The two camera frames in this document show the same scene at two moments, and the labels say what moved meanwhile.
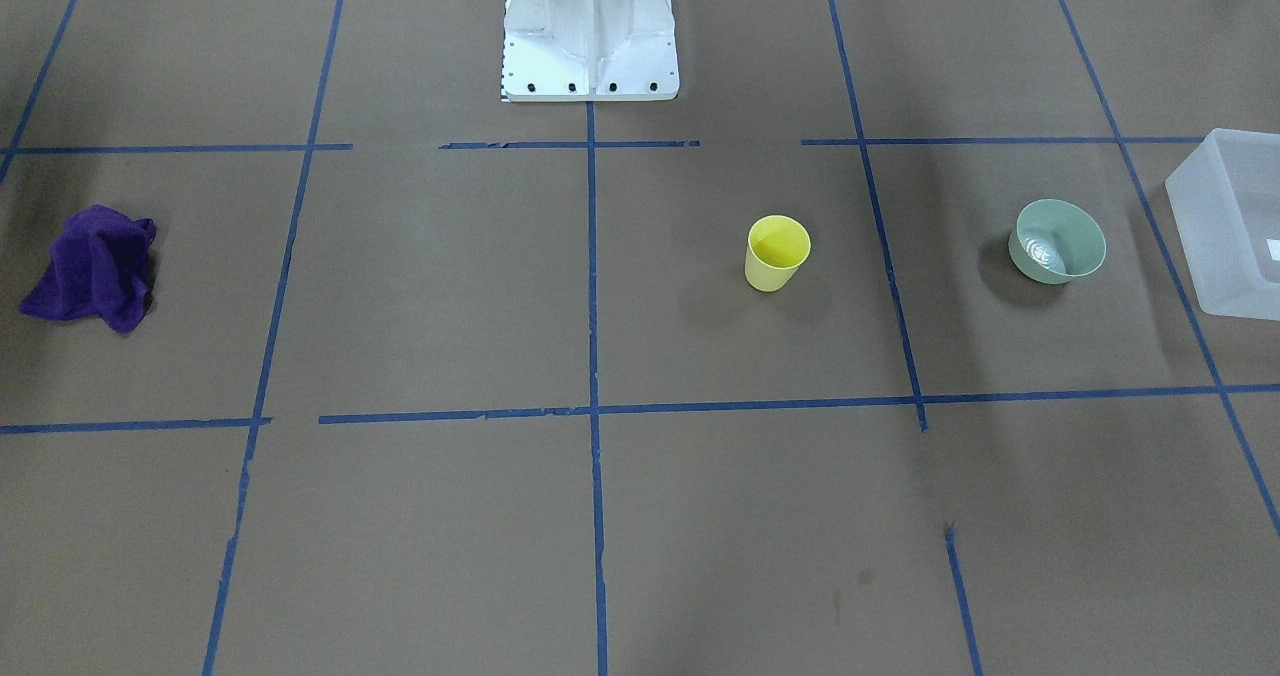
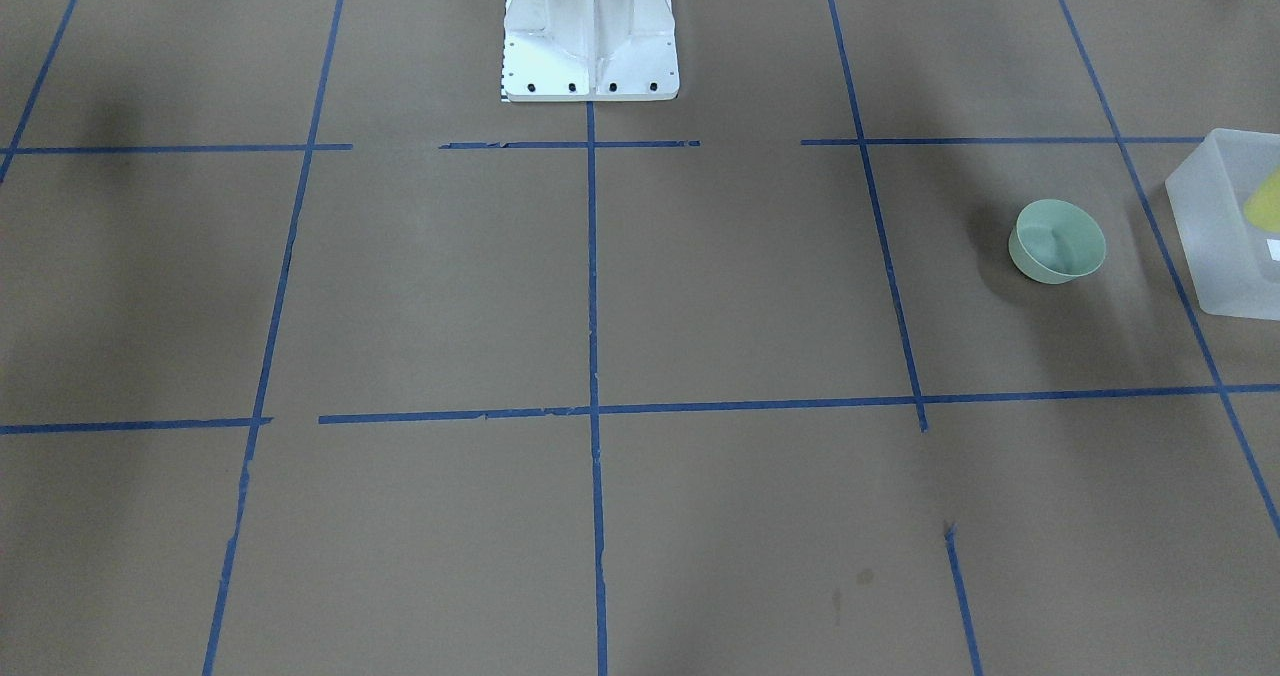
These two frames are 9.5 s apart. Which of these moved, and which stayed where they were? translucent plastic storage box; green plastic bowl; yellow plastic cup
Moved: yellow plastic cup
Stayed: translucent plastic storage box; green plastic bowl
